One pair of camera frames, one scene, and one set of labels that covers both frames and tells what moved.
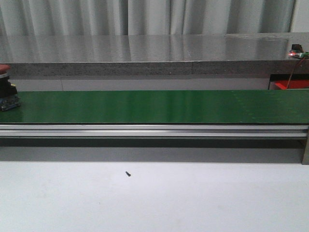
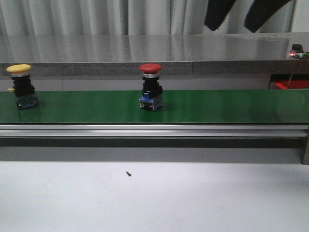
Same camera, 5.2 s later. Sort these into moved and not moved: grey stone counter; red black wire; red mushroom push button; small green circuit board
Moved: red mushroom push button
Not moved: grey stone counter; red black wire; small green circuit board
